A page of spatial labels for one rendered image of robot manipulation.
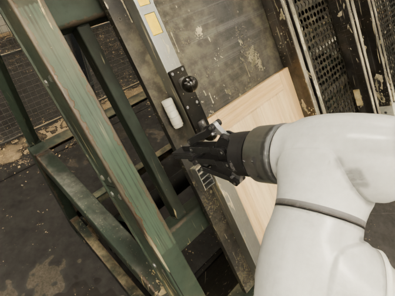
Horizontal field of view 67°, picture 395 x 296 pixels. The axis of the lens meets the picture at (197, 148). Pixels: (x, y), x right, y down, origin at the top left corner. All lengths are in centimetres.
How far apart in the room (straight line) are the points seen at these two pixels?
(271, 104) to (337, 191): 73
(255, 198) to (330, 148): 66
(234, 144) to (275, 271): 21
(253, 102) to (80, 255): 164
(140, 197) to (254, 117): 47
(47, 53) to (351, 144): 55
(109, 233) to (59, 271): 96
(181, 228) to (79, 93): 47
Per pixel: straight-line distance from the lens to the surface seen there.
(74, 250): 226
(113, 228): 132
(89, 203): 142
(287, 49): 111
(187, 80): 65
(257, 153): 42
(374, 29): 164
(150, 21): 78
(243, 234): 94
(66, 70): 66
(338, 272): 34
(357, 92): 154
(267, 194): 103
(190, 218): 89
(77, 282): 215
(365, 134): 34
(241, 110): 93
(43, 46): 66
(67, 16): 79
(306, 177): 35
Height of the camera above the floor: 188
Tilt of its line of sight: 44 degrees down
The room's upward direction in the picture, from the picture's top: straight up
